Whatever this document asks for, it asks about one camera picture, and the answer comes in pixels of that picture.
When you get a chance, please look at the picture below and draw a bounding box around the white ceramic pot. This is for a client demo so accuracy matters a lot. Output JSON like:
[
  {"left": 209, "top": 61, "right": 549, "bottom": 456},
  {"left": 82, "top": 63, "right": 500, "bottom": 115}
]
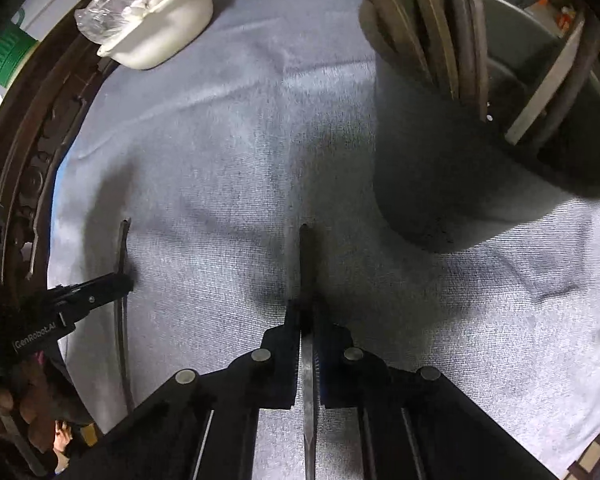
[{"left": 96, "top": 0, "right": 214, "bottom": 70}]

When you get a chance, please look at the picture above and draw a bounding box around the light blue cloth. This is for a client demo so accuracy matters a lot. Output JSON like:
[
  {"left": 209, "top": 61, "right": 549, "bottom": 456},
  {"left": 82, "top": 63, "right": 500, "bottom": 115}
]
[{"left": 50, "top": 150, "right": 81, "bottom": 281}]

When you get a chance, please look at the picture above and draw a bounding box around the grey utensil holder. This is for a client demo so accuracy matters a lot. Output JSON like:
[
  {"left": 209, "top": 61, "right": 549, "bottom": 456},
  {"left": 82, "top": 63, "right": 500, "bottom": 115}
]
[{"left": 358, "top": 0, "right": 600, "bottom": 253}]

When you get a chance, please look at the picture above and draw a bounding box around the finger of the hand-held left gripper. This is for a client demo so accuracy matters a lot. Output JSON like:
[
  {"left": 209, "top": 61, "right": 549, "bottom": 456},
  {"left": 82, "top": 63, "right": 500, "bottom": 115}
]
[{"left": 47, "top": 272, "right": 135, "bottom": 321}]

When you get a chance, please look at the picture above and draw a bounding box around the clear plastic bag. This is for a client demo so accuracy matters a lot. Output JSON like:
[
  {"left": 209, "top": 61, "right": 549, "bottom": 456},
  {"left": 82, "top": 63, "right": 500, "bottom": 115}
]
[{"left": 75, "top": 0, "right": 201, "bottom": 46}]

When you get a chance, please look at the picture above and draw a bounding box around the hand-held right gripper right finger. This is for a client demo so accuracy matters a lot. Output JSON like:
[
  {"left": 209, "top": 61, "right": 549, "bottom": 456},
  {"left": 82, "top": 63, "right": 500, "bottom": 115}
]
[{"left": 312, "top": 301, "right": 561, "bottom": 480}]

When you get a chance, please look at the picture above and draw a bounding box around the white plastic container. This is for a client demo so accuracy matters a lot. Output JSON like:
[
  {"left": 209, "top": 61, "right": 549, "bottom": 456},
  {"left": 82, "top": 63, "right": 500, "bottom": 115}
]
[{"left": 0, "top": 0, "right": 81, "bottom": 126}]

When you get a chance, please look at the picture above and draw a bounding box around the grey tablecloth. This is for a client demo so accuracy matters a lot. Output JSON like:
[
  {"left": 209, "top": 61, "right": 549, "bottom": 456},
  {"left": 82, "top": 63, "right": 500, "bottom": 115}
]
[{"left": 50, "top": 0, "right": 600, "bottom": 480}]

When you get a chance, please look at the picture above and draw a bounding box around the green ribbed lid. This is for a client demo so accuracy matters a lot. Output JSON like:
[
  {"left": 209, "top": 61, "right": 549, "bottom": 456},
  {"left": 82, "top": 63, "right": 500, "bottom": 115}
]
[{"left": 0, "top": 25, "right": 38, "bottom": 86}]

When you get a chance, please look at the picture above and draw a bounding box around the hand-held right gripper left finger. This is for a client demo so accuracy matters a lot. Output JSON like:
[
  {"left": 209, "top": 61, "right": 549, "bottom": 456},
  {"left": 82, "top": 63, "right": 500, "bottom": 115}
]
[{"left": 65, "top": 300, "right": 301, "bottom": 480}]

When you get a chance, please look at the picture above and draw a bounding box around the person's left hand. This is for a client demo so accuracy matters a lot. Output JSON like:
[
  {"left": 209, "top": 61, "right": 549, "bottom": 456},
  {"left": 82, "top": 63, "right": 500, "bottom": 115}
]
[{"left": 0, "top": 352, "right": 98, "bottom": 461}]

